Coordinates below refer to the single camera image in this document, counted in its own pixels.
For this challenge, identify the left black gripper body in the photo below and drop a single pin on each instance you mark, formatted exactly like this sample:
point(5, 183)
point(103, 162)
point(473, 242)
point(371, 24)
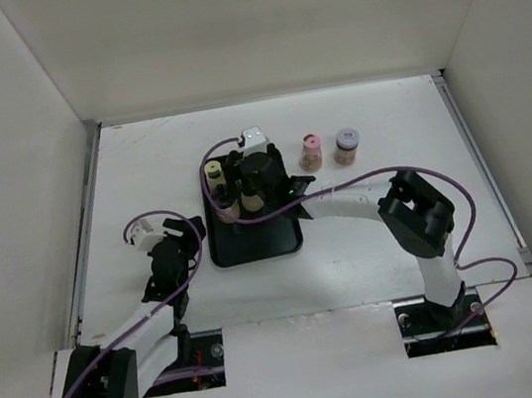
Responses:
point(188, 250)

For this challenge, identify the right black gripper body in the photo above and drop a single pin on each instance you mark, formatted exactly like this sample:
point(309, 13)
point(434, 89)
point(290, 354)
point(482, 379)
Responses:
point(249, 188)

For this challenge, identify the clear top salt grinder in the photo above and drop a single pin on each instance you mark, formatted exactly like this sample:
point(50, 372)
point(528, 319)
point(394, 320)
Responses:
point(251, 202)

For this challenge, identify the black cap bottle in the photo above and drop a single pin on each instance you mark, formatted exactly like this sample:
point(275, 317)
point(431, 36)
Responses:
point(232, 165)
point(227, 204)

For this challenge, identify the pink lid spice jar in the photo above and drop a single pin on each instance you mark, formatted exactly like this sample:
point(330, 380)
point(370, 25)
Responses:
point(311, 155)

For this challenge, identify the black cap bottle front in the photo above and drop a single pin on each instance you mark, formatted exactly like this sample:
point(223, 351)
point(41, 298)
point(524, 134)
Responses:
point(227, 204)

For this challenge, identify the yellow lid spice jar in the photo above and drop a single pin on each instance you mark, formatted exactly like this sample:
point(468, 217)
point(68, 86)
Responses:
point(214, 174)

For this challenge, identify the purple lid spice jar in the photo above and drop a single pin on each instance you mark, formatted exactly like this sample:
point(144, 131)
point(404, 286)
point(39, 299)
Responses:
point(346, 146)

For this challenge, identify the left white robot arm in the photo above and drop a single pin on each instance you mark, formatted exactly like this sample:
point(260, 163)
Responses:
point(153, 351)

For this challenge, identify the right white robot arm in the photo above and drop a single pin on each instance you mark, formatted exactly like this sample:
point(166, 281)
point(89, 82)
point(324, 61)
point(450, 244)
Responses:
point(418, 216)

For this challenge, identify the black plastic tray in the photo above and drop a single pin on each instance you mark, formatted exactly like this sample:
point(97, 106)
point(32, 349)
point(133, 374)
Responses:
point(236, 244)

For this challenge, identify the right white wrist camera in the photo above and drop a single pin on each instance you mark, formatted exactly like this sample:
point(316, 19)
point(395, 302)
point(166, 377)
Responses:
point(252, 140)

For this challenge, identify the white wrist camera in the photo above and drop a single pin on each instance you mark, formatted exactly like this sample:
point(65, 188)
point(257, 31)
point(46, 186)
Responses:
point(142, 235)
point(252, 140)

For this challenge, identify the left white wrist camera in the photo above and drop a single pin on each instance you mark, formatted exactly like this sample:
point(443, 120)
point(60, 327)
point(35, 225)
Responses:
point(142, 235)

